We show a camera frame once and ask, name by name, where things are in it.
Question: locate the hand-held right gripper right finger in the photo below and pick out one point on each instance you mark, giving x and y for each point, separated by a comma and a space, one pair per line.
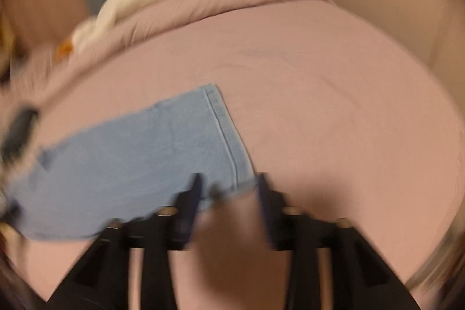
264, 203

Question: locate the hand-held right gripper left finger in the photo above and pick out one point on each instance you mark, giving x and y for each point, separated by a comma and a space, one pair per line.
194, 195

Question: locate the light blue denim pants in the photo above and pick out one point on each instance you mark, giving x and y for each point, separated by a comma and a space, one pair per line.
127, 157

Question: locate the white goose plush toy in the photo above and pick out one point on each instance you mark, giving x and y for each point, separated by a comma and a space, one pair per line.
120, 1

